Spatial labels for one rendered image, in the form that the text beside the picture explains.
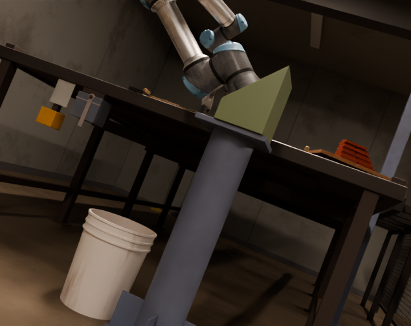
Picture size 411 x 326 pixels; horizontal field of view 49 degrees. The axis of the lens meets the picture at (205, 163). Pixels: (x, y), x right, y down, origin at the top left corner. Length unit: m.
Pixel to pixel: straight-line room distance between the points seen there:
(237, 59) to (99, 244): 0.88
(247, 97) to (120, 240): 0.73
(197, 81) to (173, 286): 0.77
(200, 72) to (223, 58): 0.11
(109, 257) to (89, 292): 0.16
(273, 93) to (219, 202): 0.43
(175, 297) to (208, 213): 0.32
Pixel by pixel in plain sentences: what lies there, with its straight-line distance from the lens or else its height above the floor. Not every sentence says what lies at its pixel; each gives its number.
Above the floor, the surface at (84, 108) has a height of 0.76.
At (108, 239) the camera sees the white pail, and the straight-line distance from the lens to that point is 1.80.
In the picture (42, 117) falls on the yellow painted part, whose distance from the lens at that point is 2.29.
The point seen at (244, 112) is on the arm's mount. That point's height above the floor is 0.92.
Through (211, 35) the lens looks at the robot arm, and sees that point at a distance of 2.12.
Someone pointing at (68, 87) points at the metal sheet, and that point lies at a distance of 2.29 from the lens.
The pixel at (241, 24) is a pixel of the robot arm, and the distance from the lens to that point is 2.10.
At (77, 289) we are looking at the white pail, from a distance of 1.88.
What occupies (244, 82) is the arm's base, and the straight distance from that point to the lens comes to 1.69.
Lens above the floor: 0.63
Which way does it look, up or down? 3 degrees up
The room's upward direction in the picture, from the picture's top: 22 degrees clockwise
